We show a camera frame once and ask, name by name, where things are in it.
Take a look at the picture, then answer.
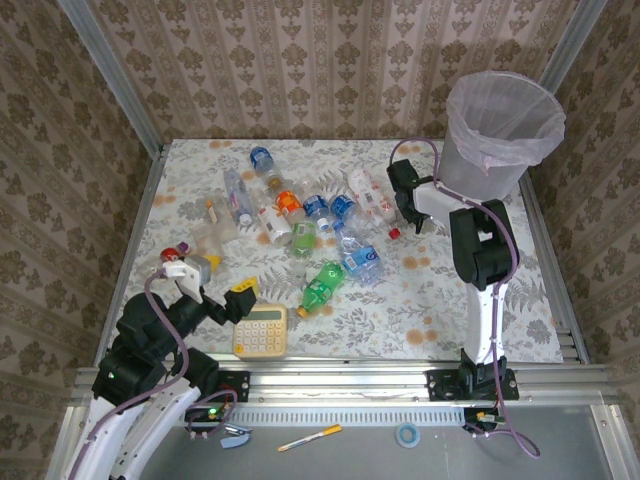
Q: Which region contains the crushed white red-cap bottle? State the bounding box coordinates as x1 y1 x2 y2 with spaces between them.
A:
347 168 403 240

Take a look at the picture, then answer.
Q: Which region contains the blue label water bottle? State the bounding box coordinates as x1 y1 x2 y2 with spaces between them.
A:
328 193 374 229
248 144 281 181

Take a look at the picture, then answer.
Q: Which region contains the large blue label bottle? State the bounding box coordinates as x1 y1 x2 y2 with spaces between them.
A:
332 218 386 287

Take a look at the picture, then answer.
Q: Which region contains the purple label clear bottle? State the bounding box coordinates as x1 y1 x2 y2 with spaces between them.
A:
222 168 255 225

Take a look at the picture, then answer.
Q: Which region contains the white label bottle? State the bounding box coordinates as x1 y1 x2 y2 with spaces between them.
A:
256 202 294 247

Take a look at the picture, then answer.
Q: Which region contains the green soda bottle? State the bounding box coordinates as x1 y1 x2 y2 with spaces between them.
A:
296 260 348 319

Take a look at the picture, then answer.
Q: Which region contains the green label clear bottle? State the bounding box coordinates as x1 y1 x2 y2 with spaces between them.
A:
288 219 318 260

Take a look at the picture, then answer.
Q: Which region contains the small blue label bottle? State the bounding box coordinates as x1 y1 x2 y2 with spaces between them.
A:
302 193 332 232

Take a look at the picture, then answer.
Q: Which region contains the orange label bottle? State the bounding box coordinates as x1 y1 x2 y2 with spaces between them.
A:
267 175 306 224

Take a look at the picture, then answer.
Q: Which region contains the grey translucent waste bin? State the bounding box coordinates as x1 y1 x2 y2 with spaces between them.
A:
437 70 567 207

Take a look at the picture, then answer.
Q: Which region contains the translucent plastic bin liner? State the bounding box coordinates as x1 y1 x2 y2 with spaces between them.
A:
445 70 567 174

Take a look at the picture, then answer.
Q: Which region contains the beige calculator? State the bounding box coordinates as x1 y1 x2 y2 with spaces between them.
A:
232 303 290 360

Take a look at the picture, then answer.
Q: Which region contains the floral tablecloth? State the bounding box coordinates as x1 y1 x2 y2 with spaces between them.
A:
121 138 566 364

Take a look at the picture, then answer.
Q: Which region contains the small controller board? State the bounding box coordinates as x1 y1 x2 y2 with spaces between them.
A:
463 407 501 434
184 407 227 427

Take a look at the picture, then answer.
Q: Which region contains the blue stapler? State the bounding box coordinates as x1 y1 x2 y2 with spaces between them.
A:
218 422 254 450

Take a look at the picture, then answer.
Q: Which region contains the yellow white pen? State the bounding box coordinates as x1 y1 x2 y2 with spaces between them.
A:
277 423 344 453

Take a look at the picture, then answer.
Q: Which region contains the grey metal tray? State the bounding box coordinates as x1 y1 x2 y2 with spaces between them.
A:
47 404 640 480

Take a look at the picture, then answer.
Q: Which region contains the blue tape roll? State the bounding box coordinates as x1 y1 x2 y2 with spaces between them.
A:
393 422 422 450

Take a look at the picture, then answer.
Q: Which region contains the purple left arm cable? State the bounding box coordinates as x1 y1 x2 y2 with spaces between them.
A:
67 267 239 480

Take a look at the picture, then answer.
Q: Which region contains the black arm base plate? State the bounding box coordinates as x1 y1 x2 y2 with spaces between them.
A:
424 368 520 402
215 370 251 404

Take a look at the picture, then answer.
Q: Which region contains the aluminium side rail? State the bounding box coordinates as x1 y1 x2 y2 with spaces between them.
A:
518 172 592 365
93 145 169 371

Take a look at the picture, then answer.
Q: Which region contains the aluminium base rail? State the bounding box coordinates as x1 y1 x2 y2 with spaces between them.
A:
69 355 621 407

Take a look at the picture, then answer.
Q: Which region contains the grey slotted cable duct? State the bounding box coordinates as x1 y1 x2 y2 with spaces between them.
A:
89 405 469 427

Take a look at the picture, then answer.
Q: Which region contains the aluminium corner post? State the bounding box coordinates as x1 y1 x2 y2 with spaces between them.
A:
55 0 167 156
538 0 610 96

